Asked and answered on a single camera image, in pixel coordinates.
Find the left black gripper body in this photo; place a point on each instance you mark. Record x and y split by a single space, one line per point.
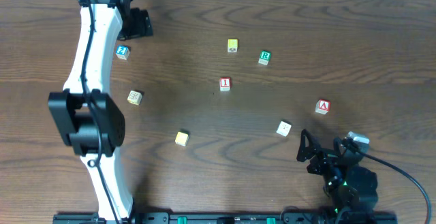
137 24

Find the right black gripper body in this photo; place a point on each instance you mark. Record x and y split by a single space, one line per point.
324 157

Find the blue number 2 block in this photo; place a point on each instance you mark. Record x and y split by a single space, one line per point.
123 52

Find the red letter A block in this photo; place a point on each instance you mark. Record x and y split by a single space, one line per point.
322 106

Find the red letter I block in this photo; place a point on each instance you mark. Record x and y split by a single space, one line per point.
225 84

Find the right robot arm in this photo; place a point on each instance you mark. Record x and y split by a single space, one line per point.
351 187

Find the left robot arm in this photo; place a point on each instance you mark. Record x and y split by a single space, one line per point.
86 116

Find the white picture wooden block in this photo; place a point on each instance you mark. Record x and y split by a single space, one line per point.
283 128

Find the tan patterned wooden block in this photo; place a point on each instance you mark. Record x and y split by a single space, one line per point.
135 97

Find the yellow top wooden block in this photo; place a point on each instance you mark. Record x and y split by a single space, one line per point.
232 45

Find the yellow wooden block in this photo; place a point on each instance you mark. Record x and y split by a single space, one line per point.
232 45
182 138

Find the green letter R block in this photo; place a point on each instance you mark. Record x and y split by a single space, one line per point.
264 57

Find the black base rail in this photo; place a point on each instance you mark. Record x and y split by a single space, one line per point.
284 218

